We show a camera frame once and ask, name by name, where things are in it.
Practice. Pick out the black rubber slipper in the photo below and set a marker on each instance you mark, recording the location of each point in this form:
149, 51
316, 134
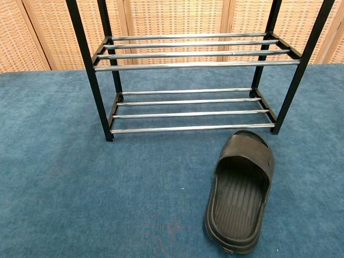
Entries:
236, 204

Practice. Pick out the blue table cloth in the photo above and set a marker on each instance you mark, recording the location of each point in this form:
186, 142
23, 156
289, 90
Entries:
80, 188

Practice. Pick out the woven wicker folding screen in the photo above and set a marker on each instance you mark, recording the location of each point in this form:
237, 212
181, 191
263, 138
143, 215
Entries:
174, 16

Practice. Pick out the black and chrome shoe rack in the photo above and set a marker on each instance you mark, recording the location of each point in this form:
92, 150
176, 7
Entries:
188, 65

